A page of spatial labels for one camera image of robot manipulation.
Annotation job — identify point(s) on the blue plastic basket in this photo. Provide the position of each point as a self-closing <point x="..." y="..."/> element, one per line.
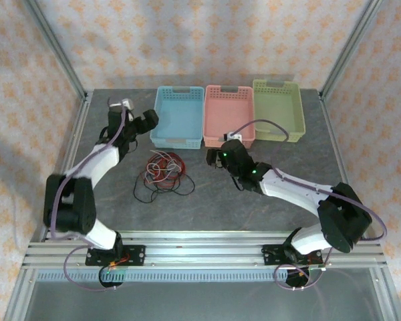
<point x="177" y="117"/>

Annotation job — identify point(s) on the pink plastic basket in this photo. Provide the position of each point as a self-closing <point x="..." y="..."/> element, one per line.
<point x="229" y="117"/>

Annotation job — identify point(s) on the green plastic basket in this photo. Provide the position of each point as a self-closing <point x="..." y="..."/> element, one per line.
<point x="277" y="110"/>

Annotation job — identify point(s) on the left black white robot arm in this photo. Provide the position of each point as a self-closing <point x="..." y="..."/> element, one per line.
<point x="80" y="207"/>

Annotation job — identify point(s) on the small circuit board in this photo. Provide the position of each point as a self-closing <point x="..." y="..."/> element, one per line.
<point x="317" y="267"/>
<point x="115" y="275"/>

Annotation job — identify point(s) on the grey lower metal panel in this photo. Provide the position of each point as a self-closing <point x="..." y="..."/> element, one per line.
<point x="200" y="301"/>

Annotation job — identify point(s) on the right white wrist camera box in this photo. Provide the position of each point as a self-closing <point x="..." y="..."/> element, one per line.
<point x="235" y="136"/>

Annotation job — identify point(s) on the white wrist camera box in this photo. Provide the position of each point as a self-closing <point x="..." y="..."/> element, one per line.
<point x="127" y="104"/>
<point x="235" y="136"/>

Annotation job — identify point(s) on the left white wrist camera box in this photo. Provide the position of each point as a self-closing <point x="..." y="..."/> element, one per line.
<point x="127" y="104"/>

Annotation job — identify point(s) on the aluminium table side rail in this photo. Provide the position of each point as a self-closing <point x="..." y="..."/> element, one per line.
<point x="71" y="148"/>
<point x="331" y="127"/>

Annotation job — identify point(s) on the aluminium mounting rail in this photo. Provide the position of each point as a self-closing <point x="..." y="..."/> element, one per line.
<point x="204" y="254"/>

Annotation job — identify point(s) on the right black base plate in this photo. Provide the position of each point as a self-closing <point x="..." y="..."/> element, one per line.
<point x="270" y="255"/>

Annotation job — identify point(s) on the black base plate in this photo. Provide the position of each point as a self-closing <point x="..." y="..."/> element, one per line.
<point x="270" y="255"/>
<point x="137" y="255"/>

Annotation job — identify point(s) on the aluminium frame post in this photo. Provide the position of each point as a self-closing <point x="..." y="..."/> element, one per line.
<point x="351" y="47"/>
<point x="56" y="47"/>

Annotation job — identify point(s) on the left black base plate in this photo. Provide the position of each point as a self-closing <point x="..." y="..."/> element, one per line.
<point x="137" y="255"/>

